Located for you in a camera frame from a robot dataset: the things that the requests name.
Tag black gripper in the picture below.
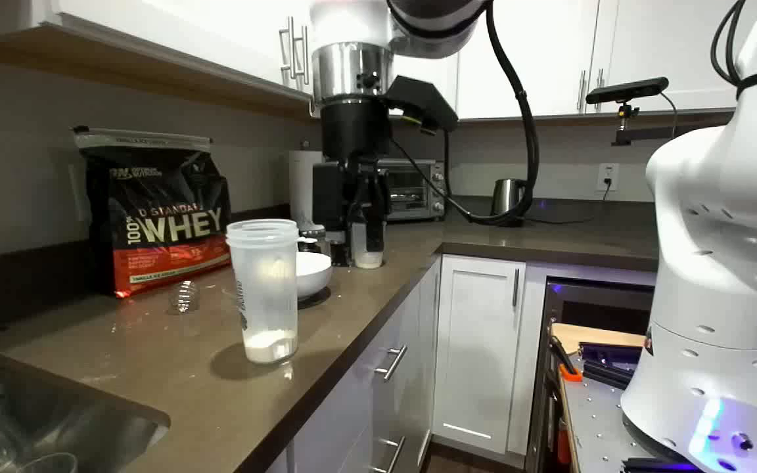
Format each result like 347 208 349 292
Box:
309 93 392 269

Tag white bowl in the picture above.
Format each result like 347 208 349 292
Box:
293 250 337 303

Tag clear open shaker bottle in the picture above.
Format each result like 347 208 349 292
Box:
222 217 301 368

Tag black red whey bag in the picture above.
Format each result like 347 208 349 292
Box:
71 127 234 303

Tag silver toaster oven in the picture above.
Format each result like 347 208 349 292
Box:
375 156 450 224

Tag steel electric kettle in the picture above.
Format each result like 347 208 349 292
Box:
488 175 531 217

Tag white corner cabinet door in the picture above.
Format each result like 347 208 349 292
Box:
434 253 544 463

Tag white base cabinet run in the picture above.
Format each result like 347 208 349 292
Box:
263 258 442 473

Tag white upper cabinet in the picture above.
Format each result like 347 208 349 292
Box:
388 0 742 123
0 0 314 120

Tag orange black clamp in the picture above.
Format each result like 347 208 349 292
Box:
544 330 586 386
554 418 575 467

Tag wooden board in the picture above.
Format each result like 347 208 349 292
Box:
550 321 648 357

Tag stainless steel sink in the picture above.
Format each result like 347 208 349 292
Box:
0 353 172 473

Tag wrist mounted camera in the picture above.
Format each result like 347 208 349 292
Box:
383 74 462 136

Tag silver drawer handle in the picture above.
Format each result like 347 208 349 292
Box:
367 435 405 473
374 344 410 382

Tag black kettle power cord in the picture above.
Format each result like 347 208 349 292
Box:
531 178 615 225

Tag white wall outlet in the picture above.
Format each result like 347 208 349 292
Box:
596 160 622 194

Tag black camera on stand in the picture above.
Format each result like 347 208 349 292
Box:
582 74 681 150

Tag black metal rail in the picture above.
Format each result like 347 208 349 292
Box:
575 342 648 388

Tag robot mounting base plate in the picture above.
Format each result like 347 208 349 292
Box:
559 375 692 473

